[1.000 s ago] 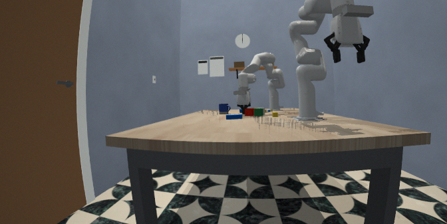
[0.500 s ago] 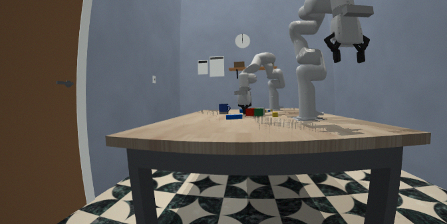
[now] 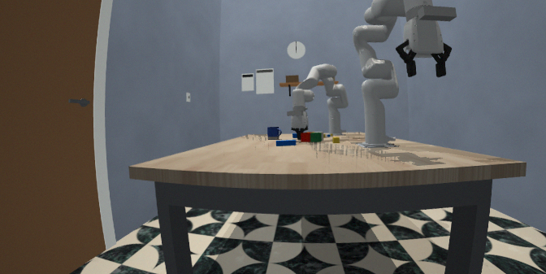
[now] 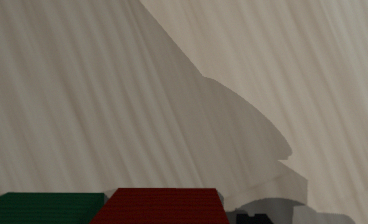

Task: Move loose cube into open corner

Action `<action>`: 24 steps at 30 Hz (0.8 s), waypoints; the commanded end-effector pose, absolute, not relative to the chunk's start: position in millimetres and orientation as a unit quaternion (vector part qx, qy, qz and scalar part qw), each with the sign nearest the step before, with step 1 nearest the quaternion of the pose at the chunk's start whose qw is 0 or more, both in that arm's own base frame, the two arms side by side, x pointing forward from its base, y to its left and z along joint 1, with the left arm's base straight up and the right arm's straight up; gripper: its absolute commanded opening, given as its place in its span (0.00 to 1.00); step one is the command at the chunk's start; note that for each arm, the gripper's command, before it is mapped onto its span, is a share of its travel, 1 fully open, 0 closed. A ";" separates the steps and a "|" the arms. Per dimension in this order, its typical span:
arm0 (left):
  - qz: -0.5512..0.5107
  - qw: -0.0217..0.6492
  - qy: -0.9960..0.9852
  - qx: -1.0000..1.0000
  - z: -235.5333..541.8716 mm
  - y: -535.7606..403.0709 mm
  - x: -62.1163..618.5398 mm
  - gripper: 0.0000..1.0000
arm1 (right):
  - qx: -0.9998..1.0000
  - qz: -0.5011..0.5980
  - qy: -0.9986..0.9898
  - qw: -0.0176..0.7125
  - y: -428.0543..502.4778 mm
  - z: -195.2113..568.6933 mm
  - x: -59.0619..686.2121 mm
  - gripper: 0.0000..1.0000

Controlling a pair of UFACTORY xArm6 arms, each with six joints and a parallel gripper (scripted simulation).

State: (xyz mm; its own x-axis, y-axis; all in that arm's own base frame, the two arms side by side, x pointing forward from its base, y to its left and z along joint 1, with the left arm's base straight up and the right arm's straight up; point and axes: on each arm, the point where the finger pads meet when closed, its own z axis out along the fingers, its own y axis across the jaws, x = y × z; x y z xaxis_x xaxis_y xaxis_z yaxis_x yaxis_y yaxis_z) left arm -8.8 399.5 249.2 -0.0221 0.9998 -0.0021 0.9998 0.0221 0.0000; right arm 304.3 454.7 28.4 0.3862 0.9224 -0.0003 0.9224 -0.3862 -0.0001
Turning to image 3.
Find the red cube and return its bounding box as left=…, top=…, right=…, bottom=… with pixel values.
left=301, top=133, right=311, bottom=142

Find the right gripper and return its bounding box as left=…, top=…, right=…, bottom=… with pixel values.
left=291, top=111, right=309, bottom=140

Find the dark blue mug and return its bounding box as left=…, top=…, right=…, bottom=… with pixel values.
left=267, top=127, right=282, bottom=140

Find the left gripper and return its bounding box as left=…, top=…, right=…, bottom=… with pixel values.
left=396, top=16, right=452, bottom=77

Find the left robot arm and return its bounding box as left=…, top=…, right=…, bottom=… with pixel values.
left=353, top=0, right=457, bottom=146

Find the blue rectangular bar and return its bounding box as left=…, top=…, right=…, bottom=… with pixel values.
left=276, top=140, right=296, bottom=146

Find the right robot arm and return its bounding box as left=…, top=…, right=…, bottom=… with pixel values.
left=287, top=64, right=349, bottom=135

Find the green cube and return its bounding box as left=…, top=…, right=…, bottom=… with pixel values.
left=310, top=133, right=322, bottom=142

